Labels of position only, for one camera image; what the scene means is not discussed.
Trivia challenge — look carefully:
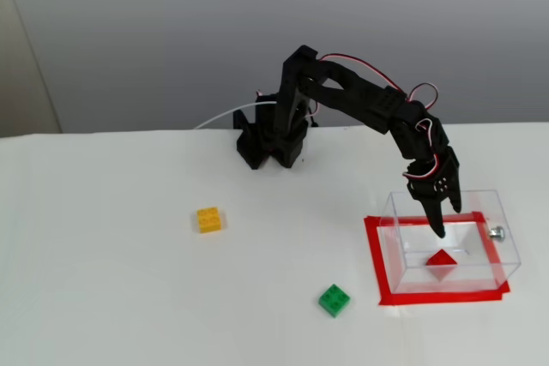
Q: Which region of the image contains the yellow lego brick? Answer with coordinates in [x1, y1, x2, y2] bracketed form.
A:
[196, 207, 224, 235]

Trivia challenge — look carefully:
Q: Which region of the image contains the metal box lock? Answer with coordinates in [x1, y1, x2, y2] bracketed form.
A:
[486, 219, 507, 242]

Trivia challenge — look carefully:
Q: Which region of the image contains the transparent plastic box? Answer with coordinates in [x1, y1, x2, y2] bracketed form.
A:
[379, 189, 522, 297]

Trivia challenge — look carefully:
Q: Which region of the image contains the red tape frame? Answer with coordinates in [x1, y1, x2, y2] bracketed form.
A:
[363, 211, 511, 308]

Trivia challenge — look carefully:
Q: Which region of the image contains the green lego brick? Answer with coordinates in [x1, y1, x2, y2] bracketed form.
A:
[317, 283, 352, 319]

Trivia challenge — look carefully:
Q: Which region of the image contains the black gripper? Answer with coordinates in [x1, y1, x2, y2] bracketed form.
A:
[406, 148, 463, 240]

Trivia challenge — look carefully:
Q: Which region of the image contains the red lego brick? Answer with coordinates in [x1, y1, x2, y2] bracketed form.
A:
[425, 249, 458, 284]

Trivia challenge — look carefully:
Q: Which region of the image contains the red white black servo wire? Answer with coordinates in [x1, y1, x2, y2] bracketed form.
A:
[401, 118, 443, 181]
[320, 53, 407, 98]

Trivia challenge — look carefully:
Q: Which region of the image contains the white cable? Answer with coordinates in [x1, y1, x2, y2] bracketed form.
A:
[192, 100, 280, 130]

